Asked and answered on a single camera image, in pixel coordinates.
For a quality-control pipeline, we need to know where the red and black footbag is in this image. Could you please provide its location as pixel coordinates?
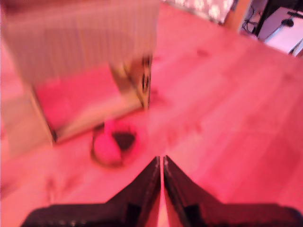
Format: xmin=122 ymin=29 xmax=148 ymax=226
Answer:
xmin=91 ymin=120 xmax=140 ymax=167

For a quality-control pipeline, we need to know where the cardboard dice tower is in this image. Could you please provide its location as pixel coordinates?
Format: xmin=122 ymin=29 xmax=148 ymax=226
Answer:
xmin=0 ymin=0 xmax=160 ymax=158

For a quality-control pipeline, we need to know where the white furniture panel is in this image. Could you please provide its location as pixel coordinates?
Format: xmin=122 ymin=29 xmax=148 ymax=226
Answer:
xmin=258 ymin=6 xmax=303 ymax=55

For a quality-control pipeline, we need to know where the paw print cushion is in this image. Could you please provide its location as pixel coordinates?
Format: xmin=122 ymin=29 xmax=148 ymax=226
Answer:
xmin=162 ymin=0 xmax=235 ymax=25

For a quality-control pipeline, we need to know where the black floor cable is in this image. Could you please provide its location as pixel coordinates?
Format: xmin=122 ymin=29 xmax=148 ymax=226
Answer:
xmin=243 ymin=6 xmax=260 ymax=33

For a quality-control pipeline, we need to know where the black frame post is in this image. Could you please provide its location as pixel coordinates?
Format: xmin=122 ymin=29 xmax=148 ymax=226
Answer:
xmin=256 ymin=0 xmax=275 ymax=41

